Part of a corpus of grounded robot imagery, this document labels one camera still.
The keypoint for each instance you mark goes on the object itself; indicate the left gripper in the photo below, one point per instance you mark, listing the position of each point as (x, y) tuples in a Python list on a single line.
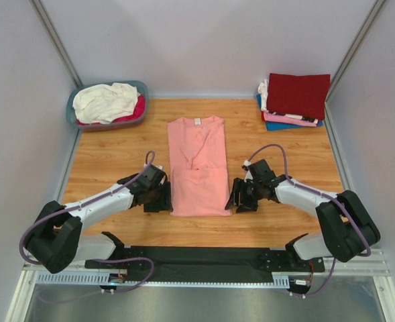
[(165, 204)]

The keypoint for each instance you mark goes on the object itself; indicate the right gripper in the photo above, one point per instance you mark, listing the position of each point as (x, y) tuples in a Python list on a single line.
[(239, 186)]

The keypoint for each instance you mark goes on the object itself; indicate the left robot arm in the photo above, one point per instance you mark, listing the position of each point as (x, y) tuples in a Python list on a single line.
[(55, 240)]

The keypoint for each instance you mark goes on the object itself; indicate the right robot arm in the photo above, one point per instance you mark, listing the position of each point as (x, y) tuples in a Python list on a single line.
[(347, 230)]

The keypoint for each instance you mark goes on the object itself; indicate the magenta t-shirt in basket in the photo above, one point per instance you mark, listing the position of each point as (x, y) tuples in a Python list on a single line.
[(138, 107)]

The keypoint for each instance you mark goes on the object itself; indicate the pink printed folded t-shirt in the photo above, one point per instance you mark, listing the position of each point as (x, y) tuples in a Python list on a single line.
[(288, 120)]

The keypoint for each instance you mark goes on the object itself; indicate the grey laundry basket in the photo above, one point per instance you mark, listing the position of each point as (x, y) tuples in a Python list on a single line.
[(71, 117)]

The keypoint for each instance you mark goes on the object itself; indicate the cream white t-shirt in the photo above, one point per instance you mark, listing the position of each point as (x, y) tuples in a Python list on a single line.
[(105, 103)]

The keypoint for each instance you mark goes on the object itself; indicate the white folded t-shirt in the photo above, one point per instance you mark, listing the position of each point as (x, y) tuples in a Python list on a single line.
[(263, 92)]

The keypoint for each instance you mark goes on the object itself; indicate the dark red folded t-shirt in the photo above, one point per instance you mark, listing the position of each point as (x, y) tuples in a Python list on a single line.
[(298, 95)]

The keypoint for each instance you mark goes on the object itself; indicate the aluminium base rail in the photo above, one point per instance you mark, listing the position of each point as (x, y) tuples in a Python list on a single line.
[(140, 269)]

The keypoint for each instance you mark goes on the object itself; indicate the left aluminium frame post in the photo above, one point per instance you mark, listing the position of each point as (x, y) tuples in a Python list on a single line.
[(56, 41)]

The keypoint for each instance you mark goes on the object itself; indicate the aluminium frame post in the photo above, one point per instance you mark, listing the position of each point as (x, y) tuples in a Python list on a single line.
[(364, 30), (56, 41)]

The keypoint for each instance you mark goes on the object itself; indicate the right aluminium frame post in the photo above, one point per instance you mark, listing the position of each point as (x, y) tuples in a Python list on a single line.
[(364, 30)]

